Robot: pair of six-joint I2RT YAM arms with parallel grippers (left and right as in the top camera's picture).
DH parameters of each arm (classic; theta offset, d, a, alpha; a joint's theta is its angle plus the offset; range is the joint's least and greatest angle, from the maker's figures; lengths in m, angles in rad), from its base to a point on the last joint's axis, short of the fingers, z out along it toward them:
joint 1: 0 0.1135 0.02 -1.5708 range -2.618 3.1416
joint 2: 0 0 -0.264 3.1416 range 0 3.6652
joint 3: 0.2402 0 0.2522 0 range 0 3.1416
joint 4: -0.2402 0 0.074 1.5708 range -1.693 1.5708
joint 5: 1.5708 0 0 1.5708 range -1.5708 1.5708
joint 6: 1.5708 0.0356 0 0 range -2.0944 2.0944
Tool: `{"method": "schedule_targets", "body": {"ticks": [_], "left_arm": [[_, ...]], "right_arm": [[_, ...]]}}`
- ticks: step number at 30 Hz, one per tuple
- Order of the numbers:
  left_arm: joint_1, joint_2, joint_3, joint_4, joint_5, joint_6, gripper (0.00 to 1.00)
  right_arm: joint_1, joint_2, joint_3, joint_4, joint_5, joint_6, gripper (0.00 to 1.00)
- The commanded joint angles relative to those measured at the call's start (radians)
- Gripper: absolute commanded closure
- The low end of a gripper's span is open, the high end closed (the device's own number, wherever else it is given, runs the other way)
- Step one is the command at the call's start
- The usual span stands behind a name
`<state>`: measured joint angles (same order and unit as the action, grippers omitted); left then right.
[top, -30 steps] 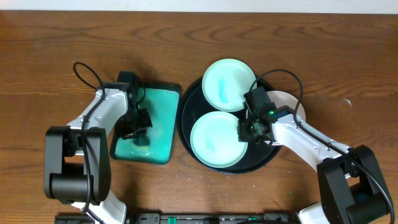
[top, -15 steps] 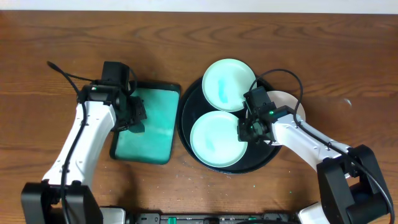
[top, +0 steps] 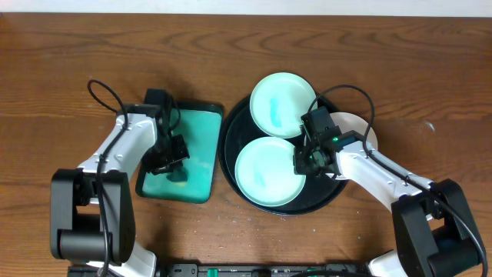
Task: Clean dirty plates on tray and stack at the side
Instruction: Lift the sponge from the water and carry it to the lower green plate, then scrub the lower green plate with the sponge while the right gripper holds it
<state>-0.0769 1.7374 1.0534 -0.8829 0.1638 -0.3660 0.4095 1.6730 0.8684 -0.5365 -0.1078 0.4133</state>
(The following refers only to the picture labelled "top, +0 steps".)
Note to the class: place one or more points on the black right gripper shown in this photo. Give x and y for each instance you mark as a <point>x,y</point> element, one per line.
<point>300,165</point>

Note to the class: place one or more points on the green yellow sponge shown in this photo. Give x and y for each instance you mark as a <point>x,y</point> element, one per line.
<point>178,177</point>

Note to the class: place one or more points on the mint green plate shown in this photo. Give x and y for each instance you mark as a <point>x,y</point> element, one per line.
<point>277,103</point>
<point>264,172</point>

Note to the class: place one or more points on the pale pink plate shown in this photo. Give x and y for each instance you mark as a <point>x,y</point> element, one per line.
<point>351,122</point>

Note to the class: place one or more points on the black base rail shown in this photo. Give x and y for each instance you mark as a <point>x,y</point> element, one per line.
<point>193,270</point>

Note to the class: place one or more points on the green rectangular water tray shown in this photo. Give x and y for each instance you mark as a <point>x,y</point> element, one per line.
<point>200,125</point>

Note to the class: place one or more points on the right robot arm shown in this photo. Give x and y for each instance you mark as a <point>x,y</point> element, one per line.
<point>435,231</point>

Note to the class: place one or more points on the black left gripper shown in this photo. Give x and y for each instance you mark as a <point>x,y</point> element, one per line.
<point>169,162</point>

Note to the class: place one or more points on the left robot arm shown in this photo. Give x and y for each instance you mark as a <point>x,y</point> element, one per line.
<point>92,219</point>

